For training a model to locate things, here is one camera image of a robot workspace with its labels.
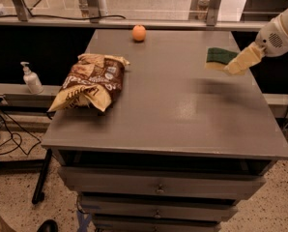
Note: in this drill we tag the grey drawer cabinet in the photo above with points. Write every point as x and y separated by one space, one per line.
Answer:
179 149

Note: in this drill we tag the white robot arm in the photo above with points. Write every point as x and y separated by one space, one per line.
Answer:
271 41

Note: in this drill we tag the white pump bottle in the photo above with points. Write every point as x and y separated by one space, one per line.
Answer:
31 79

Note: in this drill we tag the brown chip bag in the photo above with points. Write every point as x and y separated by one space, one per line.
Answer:
94 80

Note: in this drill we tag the black shoe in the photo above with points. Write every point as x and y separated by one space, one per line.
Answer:
48 226

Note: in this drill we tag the metal frame rail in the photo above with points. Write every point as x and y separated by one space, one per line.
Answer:
120 23

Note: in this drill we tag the black metal stand leg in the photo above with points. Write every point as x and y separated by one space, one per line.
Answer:
38 195

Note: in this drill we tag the orange fruit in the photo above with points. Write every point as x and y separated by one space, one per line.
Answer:
139 33

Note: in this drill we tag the green and yellow sponge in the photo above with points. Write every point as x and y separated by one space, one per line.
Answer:
218 58

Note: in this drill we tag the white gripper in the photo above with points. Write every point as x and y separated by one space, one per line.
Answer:
272 39

